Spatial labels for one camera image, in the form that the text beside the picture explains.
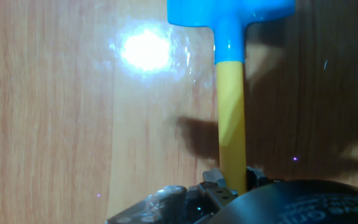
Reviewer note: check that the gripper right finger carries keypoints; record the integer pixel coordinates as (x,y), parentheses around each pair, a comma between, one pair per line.
(255,179)

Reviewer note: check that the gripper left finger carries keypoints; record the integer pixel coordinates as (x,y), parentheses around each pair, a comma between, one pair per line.
(217,193)

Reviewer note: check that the blue toy shovel yellow shaft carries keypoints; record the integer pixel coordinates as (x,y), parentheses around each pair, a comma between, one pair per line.
(230,109)

